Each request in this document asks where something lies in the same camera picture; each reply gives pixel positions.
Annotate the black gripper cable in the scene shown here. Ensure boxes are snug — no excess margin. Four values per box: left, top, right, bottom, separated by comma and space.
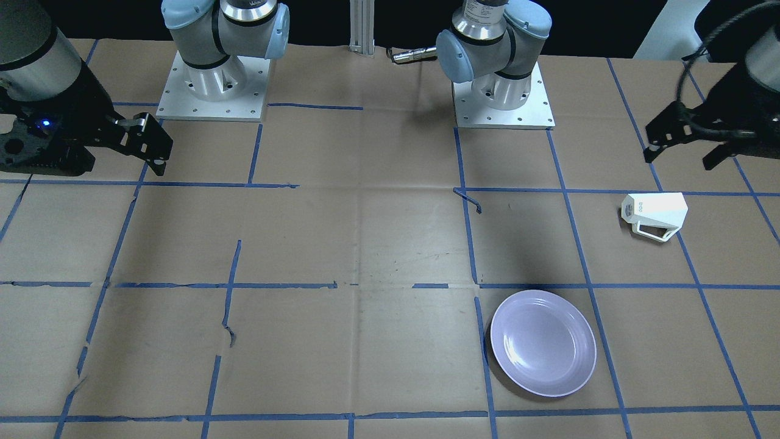
675, 0, 780, 132

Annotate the lavender plate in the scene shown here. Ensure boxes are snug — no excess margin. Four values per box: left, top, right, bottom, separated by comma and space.
489, 290, 597, 398

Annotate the brown paper table cover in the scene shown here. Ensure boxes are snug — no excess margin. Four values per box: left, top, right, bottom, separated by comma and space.
1, 45, 779, 438

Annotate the silver flashlight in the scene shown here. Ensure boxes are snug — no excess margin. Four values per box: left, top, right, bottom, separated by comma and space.
386, 46, 438, 65

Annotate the white faceted cup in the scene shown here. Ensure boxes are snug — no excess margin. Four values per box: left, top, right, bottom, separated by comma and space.
620, 192, 689, 243

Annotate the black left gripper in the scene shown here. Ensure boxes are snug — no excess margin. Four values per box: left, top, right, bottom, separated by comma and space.
643, 64, 779, 171

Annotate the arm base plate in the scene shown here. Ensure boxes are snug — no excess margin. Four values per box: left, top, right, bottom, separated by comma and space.
156, 54, 273, 123
452, 62, 556, 130

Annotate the aluminium frame post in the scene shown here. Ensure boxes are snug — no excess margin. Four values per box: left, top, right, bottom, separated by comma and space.
349, 0, 375, 57

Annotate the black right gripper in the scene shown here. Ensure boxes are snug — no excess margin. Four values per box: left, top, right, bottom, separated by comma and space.
1, 62, 173, 177

